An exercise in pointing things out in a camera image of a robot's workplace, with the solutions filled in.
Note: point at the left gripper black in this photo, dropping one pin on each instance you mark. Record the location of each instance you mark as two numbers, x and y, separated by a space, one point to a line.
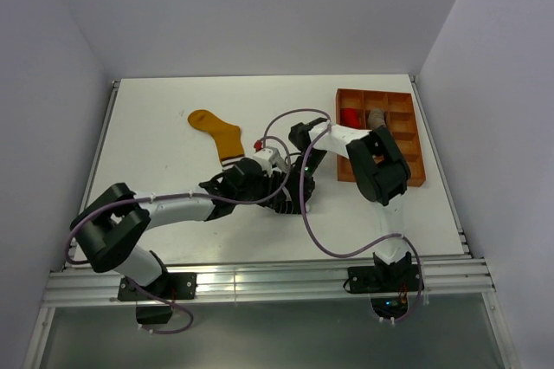
272 183

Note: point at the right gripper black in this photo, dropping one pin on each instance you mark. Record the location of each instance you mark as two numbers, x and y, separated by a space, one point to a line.
306 188

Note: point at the black white striped sock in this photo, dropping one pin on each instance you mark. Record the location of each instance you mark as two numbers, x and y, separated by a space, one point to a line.
286 203

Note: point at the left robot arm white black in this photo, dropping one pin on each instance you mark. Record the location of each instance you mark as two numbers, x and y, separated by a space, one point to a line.
109 229

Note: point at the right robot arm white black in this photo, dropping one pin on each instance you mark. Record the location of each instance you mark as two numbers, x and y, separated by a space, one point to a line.
381 175

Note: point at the mustard yellow sock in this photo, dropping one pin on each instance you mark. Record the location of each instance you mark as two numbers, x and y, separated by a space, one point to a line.
227 137

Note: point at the red rolled sock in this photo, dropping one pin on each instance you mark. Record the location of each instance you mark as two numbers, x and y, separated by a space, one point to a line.
349 117

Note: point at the brown grey rolled sock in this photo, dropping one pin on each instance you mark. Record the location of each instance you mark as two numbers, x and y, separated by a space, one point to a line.
376 118

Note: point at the orange compartment tray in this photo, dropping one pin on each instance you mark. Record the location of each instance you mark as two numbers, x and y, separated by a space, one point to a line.
400 118

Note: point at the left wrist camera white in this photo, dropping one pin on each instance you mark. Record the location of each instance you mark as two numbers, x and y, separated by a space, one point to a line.
270 160

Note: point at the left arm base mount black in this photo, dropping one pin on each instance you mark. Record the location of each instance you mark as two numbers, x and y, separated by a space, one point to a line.
156 303

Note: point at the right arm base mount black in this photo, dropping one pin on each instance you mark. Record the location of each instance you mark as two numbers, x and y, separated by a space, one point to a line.
389 290

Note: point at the aluminium front rail frame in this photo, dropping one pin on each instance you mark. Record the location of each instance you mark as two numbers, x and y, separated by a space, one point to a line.
280 281

